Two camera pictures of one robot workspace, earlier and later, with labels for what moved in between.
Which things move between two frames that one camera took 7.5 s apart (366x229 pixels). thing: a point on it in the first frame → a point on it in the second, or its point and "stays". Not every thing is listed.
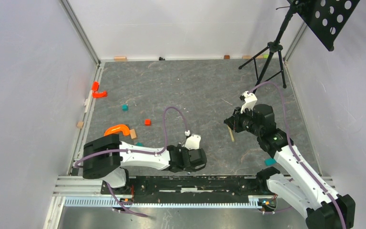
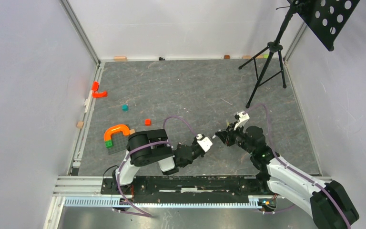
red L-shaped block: (96, 95) stays
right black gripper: (234, 121) → (226, 136)
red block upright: (95, 86) stays
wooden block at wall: (120, 58) stays
